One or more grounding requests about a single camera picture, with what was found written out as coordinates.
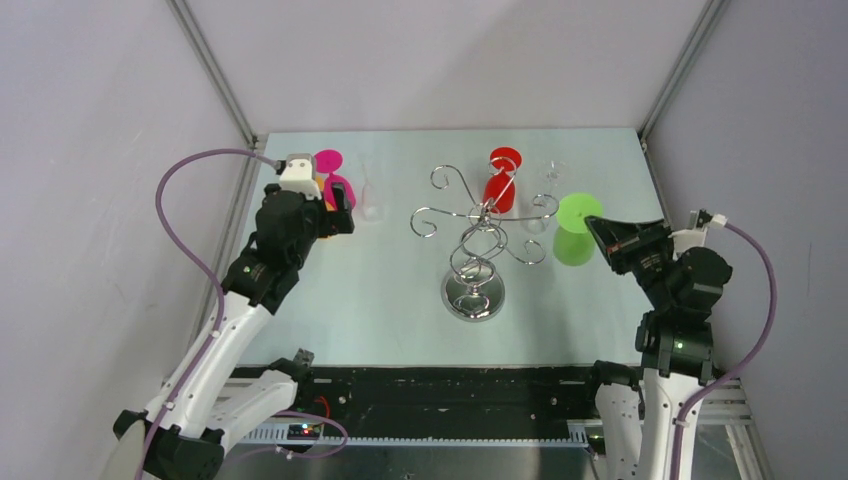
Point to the aluminium frame post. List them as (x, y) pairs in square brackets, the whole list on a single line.
[(705, 24), (202, 49)]

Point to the right circuit board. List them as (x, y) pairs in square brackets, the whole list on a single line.
[(595, 445)]

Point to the chrome wine glass rack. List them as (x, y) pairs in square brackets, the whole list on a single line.
[(472, 289)]

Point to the clear champagne flute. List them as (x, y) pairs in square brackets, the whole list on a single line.
[(372, 209)]

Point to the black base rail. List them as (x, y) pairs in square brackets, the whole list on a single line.
[(399, 404)]

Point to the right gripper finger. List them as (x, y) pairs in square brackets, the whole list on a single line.
[(612, 235), (619, 257)]

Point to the left circuit board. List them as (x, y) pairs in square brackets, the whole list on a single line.
[(304, 432)]

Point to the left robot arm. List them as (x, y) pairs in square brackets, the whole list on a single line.
[(187, 431)]

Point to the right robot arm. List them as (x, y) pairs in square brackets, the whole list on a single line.
[(648, 428)]

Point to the clear wine glass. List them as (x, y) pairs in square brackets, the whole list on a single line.
[(546, 192)]

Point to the pink wine glass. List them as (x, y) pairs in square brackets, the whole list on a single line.
[(327, 163)]

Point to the orange wine glass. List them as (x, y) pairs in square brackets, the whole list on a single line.
[(320, 181)]

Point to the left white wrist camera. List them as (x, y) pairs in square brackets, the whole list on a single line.
[(296, 173)]

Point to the right aluminium frame post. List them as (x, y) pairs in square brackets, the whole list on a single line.
[(705, 24)]

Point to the green wine glass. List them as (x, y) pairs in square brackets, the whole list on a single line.
[(573, 243)]

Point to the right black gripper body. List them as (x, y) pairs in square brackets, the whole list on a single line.
[(651, 264)]

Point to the left aluminium frame post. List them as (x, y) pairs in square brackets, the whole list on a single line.
[(202, 49)]

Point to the red wine glass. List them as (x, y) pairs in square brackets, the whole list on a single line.
[(500, 188)]

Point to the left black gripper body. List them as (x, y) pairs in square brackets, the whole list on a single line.
[(312, 215)]

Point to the circuit board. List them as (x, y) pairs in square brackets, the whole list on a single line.
[(595, 445), (304, 432)]

